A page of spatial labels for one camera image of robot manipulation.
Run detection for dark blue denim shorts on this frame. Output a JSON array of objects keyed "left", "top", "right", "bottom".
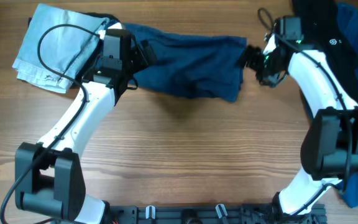
[{"left": 124, "top": 23, "right": 247, "bottom": 102}]

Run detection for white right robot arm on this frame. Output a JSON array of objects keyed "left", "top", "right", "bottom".
[{"left": 239, "top": 34, "right": 358, "bottom": 218}]

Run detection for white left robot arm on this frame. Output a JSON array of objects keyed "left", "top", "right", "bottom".
[{"left": 11, "top": 30, "right": 157, "bottom": 223}]

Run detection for black folded garment under jeans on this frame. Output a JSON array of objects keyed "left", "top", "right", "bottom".
[{"left": 83, "top": 12, "right": 120, "bottom": 27}]

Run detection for black shirt with logo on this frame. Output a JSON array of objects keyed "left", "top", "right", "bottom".
[{"left": 291, "top": 0, "right": 358, "bottom": 103}]

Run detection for light blue folded jeans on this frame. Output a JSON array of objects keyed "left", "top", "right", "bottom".
[{"left": 12, "top": 3, "right": 109, "bottom": 93}]

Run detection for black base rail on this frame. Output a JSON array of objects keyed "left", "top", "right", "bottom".
[{"left": 111, "top": 203, "right": 328, "bottom": 224}]

